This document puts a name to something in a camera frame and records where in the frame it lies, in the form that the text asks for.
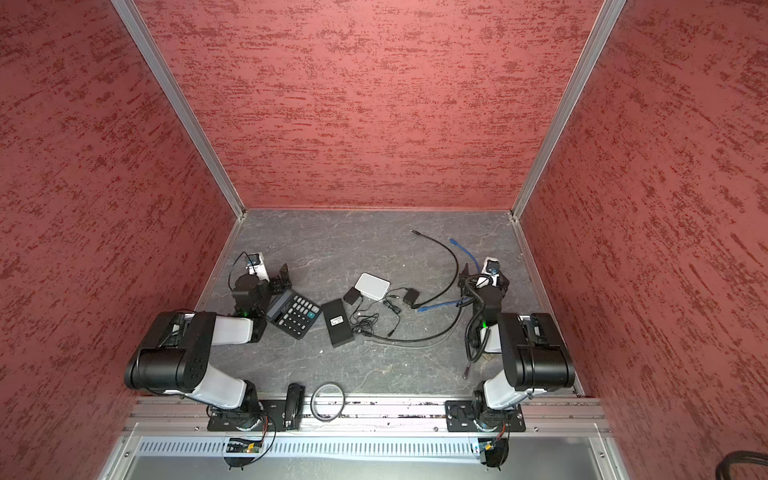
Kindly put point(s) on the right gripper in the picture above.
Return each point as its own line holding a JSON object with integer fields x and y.
{"x": 485, "y": 282}

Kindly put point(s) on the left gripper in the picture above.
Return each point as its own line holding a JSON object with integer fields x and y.
{"x": 275, "y": 284}

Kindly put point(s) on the black power adapter with cable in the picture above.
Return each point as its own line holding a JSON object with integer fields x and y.
{"x": 365, "y": 319}

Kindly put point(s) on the black network switch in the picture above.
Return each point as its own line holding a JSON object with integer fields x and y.
{"x": 337, "y": 323}

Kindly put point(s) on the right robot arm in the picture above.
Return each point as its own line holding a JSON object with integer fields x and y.
{"x": 534, "y": 357}

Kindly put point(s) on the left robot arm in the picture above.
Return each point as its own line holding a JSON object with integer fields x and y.
{"x": 174, "y": 356}

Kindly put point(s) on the black calculator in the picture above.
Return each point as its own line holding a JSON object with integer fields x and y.
{"x": 293, "y": 314}

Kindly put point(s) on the black power adapter left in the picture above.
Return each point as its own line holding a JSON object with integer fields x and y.
{"x": 351, "y": 296}

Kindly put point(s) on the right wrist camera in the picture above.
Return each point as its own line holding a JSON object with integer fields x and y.
{"x": 491, "y": 269}

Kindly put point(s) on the white small network switch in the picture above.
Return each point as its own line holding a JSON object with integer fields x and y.
{"x": 372, "y": 287}

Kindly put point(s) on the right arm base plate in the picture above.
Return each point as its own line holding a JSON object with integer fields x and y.
{"x": 465, "y": 416}

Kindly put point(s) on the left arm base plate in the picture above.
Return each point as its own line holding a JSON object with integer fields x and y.
{"x": 271, "y": 411}

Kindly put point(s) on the aluminium front rail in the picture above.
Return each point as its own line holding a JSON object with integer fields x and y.
{"x": 379, "y": 415}

